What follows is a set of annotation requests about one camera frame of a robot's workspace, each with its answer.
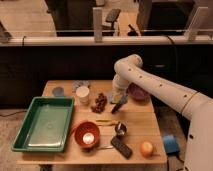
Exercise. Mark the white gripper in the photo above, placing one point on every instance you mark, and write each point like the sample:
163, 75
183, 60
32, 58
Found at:
117, 94

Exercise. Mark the white ball in bowl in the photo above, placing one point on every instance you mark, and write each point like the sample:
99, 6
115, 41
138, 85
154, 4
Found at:
88, 138

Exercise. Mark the orange fruit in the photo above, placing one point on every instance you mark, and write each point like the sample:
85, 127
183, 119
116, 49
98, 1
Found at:
146, 149

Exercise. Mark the blue sponge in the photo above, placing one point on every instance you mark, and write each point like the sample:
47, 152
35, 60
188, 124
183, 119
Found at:
79, 83

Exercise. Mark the white cup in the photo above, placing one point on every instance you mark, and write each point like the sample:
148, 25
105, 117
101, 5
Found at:
82, 93

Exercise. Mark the brown grape bunch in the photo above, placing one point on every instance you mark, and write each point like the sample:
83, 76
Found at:
100, 103

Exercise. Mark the black office chair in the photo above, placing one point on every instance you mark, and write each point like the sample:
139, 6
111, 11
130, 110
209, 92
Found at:
111, 18

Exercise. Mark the metal measuring cup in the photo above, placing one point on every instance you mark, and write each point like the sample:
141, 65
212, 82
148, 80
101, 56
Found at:
120, 129

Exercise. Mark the yellow pencil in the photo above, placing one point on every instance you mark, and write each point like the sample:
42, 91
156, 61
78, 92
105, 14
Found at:
106, 122

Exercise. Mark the purple bowl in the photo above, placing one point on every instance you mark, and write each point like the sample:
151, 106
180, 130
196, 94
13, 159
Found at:
137, 93

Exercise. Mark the black remote control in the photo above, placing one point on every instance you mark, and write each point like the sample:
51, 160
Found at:
121, 147

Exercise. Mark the red bowl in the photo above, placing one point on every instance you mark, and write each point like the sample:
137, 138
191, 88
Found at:
86, 127

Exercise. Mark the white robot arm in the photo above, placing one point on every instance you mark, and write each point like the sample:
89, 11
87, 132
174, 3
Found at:
193, 105

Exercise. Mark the green plastic tray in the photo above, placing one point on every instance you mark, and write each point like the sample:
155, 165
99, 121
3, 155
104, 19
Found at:
45, 126

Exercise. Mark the blue round lid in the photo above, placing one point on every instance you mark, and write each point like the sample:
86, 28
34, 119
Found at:
58, 92

